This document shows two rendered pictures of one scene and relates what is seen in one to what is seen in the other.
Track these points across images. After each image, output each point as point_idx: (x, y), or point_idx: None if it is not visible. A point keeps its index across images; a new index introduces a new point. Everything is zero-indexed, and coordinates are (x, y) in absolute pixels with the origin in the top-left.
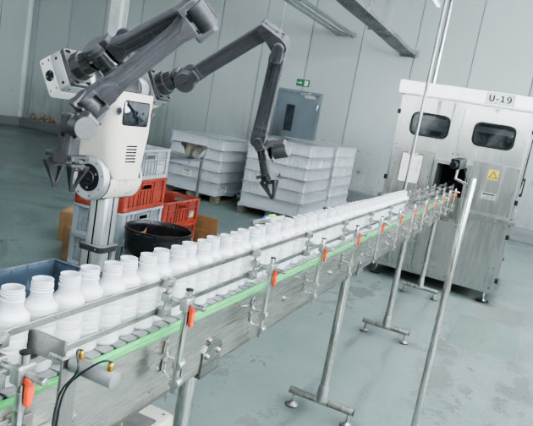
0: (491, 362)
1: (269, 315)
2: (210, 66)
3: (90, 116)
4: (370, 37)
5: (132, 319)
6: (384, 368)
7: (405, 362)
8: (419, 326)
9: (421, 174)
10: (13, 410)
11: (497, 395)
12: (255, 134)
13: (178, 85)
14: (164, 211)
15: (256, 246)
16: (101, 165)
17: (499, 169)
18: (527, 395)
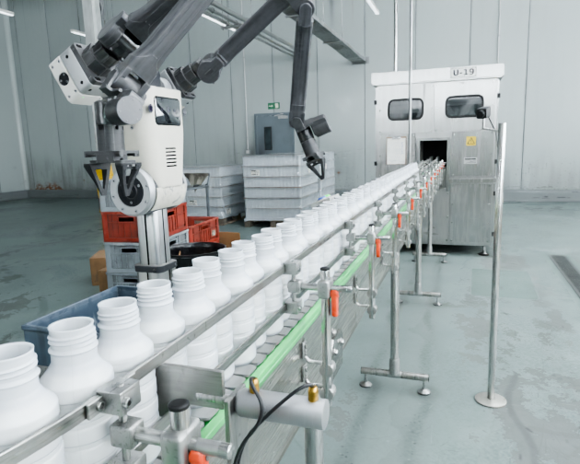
0: (518, 303)
1: (365, 295)
2: (233, 47)
3: (132, 93)
4: (324, 53)
5: (267, 323)
6: (432, 330)
7: (447, 320)
8: (443, 287)
9: (407, 155)
10: None
11: (540, 330)
12: (294, 114)
13: (203, 76)
14: (190, 235)
15: (345, 218)
16: (142, 173)
17: (475, 134)
18: (564, 324)
